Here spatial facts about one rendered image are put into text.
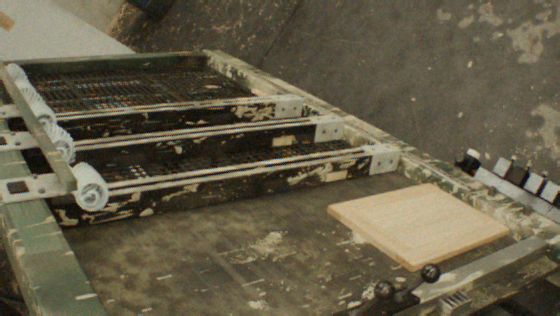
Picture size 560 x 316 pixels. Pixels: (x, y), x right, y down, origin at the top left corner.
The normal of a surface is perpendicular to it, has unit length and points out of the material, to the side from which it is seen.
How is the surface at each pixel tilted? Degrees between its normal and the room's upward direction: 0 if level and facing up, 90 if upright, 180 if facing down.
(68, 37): 90
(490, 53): 0
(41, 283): 60
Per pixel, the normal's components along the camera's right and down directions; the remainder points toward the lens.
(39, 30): 0.55, 0.40
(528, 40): -0.63, -0.36
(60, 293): 0.14, -0.91
